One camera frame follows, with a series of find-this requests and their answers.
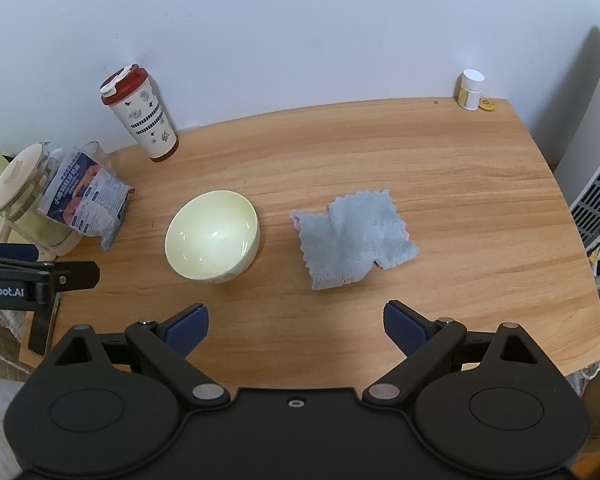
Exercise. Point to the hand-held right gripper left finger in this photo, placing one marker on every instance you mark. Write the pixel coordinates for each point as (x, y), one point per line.
(189, 327)

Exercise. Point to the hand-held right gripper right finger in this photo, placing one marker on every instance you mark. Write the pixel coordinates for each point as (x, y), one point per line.
(404, 327)

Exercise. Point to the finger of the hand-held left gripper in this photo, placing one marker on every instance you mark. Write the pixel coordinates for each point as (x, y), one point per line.
(77, 275)
(10, 250)

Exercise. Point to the pale yellow bowl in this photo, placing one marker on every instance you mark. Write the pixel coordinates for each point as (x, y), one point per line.
(212, 235)

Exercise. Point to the grey-blue fluffy cloth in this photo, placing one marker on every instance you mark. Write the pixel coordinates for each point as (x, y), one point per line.
(352, 240)

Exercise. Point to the patterned woven cloth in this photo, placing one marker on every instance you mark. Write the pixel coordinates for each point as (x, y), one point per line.
(0, 345)

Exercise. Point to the glass kettle with white lid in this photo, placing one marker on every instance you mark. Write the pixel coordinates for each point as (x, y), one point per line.
(25, 195)

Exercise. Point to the blue printed plastic packet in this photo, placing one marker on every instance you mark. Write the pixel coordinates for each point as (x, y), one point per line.
(87, 200)

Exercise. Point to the clear glass jar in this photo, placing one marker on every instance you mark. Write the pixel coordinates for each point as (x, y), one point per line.
(99, 157)

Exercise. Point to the white tumbler with red lid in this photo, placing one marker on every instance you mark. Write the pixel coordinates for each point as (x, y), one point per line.
(142, 115)

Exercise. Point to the white plastic bag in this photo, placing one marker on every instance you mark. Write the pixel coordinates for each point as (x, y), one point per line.
(587, 377)

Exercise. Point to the small yellow round tape measure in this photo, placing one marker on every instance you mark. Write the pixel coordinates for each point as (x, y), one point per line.
(487, 105)

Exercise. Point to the white pill bottle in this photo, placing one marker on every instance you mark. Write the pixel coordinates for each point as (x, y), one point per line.
(471, 91)

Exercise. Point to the white tower appliance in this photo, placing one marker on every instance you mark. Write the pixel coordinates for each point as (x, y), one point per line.
(592, 150)

